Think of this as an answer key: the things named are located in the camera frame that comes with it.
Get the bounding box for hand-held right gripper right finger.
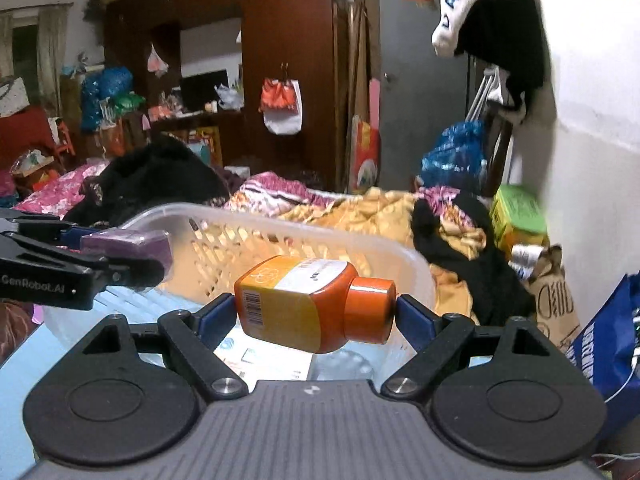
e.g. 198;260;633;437
380;294;551;397

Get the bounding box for yellow blanket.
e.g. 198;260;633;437
277;186;497;313

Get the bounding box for brown paper bag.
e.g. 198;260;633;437
526;244;585;352

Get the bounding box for black cloth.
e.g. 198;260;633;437
411;194;537;327

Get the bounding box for white plastic bag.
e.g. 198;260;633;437
214;81;246;111

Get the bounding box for black fuzzy garment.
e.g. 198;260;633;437
62;135;232;228

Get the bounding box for blue printed shopping bag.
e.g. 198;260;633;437
564;272;640;420

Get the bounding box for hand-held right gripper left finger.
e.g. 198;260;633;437
82;293;249;403

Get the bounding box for orange and white hanging bag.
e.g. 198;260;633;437
258;77;304;136

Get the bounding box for red and yellow bag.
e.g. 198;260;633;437
349;115;382;192

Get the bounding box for brown wooden wardrobe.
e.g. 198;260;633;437
102;0;337;183

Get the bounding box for white clothes hangers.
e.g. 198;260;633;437
466;64;503;122

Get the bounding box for pink striped blanket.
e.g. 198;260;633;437
222;170;337;222

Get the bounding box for red chair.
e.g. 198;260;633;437
0;105;62;173

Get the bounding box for white printed card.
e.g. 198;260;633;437
215;332;313;382

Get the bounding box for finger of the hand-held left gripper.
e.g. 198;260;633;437
0;236;167;311
0;210;103;252

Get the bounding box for silver can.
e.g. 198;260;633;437
509;243;547;282

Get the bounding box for translucent white plastic basket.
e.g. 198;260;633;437
42;202;437;382

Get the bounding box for brown cardboard sheet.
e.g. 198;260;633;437
347;0;382;126

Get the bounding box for grey door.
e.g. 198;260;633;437
376;0;472;192

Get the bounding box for blue plastic bag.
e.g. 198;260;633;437
419;121;490;195
79;66;135;135

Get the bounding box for pink floral blanket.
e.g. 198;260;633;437
14;161;110;220

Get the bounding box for black television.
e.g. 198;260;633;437
179;70;232;112

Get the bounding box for black hanging garment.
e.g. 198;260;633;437
454;0;547;126

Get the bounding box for green box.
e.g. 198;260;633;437
489;184;550;250

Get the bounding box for purple box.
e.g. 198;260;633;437
80;228;174;275

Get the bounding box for beige curtain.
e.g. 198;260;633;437
37;5;69;117

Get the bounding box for pink hanging bag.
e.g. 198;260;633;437
146;42;170;79

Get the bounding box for orange bottle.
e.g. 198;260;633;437
234;255;397;355

